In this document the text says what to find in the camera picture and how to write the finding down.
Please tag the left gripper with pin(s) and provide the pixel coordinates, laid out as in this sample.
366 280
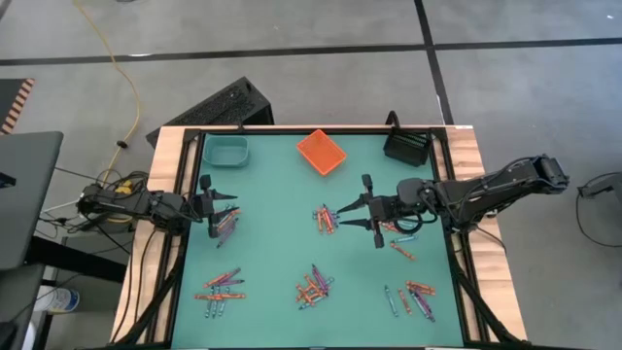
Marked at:
206 206

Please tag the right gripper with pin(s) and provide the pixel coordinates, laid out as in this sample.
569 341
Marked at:
384 209

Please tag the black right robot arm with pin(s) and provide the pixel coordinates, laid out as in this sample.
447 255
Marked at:
486 192

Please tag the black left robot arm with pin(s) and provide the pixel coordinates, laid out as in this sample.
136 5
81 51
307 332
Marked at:
136 204

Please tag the teal plastic bin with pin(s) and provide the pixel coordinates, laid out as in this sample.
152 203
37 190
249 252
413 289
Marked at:
226 150

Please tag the green table mat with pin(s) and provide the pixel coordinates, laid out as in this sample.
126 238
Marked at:
291 194

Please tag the orange plastic basket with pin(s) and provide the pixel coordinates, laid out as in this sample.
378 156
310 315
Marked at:
321 151

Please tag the black plastic basket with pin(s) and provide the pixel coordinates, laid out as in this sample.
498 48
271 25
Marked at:
407 146

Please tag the yellow plug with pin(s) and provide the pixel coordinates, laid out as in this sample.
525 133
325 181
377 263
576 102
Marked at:
125 187

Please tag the white-wrapped dark crayon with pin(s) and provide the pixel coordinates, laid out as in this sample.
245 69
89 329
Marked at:
208 307

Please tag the white plastic bottle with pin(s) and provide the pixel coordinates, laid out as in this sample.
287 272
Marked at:
58 300

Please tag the large grey desk surface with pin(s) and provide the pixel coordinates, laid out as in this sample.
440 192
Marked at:
26 194

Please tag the small grey desk surface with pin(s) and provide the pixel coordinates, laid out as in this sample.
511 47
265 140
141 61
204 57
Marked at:
17 301

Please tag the black mat orange striped edge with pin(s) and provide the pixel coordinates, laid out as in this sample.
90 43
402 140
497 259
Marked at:
12 104

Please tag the grey metal stand foot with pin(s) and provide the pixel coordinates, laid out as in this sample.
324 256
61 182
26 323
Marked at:
600 185

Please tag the black metal table frame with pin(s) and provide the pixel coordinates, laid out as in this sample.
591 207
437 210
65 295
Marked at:
316 131

